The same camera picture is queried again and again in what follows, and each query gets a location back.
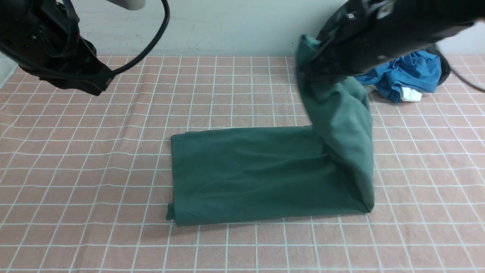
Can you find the white garment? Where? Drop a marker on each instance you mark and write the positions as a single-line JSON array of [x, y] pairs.
[[395, 93]]

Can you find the pink grid tablecloth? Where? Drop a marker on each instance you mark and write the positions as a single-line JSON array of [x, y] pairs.
[[85, 180]]

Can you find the green long sleeve shirt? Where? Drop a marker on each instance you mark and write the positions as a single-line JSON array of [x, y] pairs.
[[264, 173]]

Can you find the blue garment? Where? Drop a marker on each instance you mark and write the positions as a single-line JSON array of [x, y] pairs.
[[415, 71]]

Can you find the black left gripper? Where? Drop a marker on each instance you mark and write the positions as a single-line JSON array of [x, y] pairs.
[[84, 62]]

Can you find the dark grey garment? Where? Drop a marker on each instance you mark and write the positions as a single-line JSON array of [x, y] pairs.
[[445, 69]]

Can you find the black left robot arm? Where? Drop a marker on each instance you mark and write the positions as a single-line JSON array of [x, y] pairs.
[[43, 38]]

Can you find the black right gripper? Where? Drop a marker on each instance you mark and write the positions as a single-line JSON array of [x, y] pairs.
[[361, 35]]

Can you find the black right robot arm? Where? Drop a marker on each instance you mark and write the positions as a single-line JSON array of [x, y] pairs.
[[436, 20]]

